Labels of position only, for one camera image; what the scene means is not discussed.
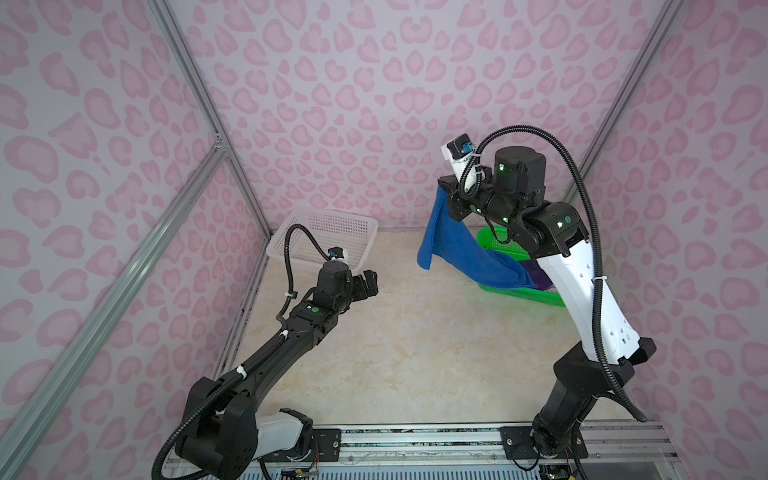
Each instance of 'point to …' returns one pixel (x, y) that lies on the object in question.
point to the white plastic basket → (353, 234)
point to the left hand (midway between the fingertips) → (372, 275)
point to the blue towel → (452, 239)
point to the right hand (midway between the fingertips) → (440, 173)
